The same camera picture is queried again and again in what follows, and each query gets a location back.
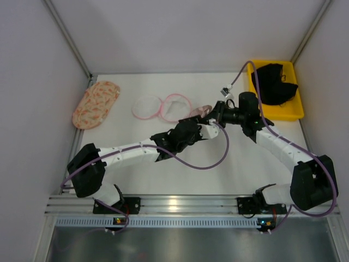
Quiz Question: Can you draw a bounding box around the pink satin bra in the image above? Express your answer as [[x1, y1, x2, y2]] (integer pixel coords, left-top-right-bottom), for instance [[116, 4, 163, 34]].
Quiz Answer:
[[188, 105, 213, 118]]

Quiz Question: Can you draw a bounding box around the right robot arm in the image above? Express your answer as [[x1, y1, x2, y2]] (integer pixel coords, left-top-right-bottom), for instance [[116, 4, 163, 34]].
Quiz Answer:
[[205, 92, 338, 212]]

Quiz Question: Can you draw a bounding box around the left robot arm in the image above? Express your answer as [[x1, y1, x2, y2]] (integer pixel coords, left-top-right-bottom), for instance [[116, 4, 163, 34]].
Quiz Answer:
[[67, 117, 216, 206]]

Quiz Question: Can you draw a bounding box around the black bra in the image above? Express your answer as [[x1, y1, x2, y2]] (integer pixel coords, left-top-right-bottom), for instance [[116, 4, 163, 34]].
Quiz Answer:
[[257, 63, 298, 105]]

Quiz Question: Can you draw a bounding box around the orange patterned laundry bag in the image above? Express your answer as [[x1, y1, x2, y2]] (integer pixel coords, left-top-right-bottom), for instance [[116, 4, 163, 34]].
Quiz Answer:
[[72, 81, 121, 130]]

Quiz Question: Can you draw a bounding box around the yellow plastic tray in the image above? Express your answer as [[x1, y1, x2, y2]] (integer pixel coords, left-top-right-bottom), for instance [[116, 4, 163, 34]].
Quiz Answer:
[[247, 60, 304, 121]]

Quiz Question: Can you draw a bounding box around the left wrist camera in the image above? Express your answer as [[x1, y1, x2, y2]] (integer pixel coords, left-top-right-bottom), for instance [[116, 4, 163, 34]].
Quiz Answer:
[[199, 119, 220, 140]]

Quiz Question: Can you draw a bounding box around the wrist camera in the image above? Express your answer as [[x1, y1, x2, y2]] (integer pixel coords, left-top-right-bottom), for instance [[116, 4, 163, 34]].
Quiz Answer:
[[199, 119, 220, 140], [220, 85, 234, 99]]

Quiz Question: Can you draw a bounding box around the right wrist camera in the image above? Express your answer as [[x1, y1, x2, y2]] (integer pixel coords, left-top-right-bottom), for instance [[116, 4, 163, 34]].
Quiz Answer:
[[220, 85, 234, 99]]

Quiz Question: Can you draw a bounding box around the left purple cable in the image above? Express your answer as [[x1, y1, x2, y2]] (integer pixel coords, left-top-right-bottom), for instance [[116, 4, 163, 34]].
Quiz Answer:
[[60, 121, 230, 235]]

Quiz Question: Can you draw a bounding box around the purple cable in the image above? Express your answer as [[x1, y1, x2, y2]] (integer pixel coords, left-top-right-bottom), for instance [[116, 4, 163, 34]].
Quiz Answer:
[[60, 121, 230, 235], [230, 60, 338, 235]]

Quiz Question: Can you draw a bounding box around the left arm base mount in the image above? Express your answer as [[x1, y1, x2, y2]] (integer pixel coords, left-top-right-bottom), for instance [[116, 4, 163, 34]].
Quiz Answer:
[[93, 197, 141, 215]]

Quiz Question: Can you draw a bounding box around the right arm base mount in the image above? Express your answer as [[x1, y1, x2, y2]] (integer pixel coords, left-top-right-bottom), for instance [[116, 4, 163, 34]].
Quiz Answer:
[[236, 196, 287, 215]]

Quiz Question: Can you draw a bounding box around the aluminium frame rail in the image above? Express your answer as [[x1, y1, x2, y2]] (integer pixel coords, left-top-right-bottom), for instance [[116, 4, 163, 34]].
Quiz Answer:
[[45, 194, 341, 217]]

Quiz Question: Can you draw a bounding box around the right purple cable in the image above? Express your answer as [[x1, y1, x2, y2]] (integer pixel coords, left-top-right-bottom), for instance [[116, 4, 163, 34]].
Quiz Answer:
[[230, 60, 338, 235]]

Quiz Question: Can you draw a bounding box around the perforated cable duct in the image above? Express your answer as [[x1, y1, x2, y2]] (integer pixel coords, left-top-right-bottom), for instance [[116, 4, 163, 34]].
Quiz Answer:
[[56, 217, 261, 228]]

